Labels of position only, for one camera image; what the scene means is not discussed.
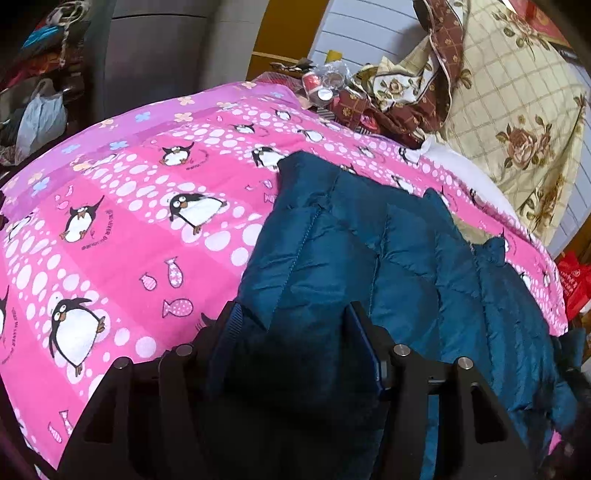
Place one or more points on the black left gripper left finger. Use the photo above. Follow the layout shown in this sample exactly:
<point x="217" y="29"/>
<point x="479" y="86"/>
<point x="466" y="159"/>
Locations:
<point x="142" y="420"/>

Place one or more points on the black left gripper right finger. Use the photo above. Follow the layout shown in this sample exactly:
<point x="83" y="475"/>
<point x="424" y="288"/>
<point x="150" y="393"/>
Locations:
<point x="476" y="439"/>

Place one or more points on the dark teal padded jacket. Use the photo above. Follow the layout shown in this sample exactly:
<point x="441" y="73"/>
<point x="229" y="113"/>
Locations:
<point x="294" y="394"/>

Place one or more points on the pile of colourful clothes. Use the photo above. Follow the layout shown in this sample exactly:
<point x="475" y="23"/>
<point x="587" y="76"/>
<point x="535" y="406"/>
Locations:
<point x="53" y="50"/>

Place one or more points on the pink penguin print bedsheet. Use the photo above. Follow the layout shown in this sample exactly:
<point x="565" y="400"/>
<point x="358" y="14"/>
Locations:
<point x="126" y="238"/>

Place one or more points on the red plastic bag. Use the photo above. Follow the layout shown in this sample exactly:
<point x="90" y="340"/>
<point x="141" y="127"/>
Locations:
<point x="575" y="281"/>

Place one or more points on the white pillow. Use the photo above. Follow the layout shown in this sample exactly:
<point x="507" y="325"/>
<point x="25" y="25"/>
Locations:
<point x="468" y="172"/>

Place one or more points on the white plastic bag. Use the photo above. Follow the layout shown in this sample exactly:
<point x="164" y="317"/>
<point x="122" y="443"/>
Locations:
<point x="44" y="119"/>

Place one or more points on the cream floral checked quilt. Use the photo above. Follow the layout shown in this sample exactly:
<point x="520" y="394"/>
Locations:
<point x="484" y="82"/>

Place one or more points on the red lidded jar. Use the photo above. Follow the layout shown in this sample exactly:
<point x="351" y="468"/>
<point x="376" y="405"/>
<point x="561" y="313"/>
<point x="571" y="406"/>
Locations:
<point x="316" y="91"/>

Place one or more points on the grey wardrobe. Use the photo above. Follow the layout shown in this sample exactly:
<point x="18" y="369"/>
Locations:
<point x="139" y="52"/>

